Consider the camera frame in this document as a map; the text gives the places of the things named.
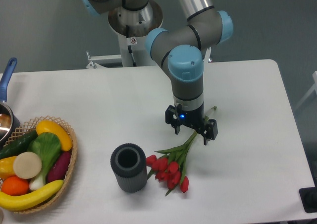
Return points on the yellow bell pepper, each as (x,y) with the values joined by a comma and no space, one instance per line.
(6,167)

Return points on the woven wicker basket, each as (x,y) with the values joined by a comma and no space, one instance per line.
(30,126)

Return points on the red tulip bouquet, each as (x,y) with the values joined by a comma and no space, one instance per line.
(171,166)

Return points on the green bok choy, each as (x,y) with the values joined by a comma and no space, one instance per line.
(48,147)

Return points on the blue handled steel pot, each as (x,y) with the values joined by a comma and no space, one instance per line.
(8,121)

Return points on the dark grey ribbed vase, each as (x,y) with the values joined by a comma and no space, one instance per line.
(128,163)

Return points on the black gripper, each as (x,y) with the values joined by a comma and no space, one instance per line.
(176,117)

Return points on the purple sweet potato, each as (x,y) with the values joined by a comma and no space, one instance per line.
(59,169)

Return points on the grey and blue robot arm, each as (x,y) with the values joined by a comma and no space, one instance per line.
(179,54)

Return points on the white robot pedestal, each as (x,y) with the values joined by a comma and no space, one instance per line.
(131,28)

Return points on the black device at right edge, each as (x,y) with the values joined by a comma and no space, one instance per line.
(309,199)

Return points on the green cucumber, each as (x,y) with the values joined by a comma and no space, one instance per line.
(18,145)

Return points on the beige round disc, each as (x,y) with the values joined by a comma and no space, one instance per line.
(27,165)

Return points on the orange fruit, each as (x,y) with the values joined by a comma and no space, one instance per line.
(15,186)

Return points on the white frame at right edge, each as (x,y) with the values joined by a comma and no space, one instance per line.
(309,96)

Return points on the yellow banana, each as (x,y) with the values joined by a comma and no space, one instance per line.
(26,201)

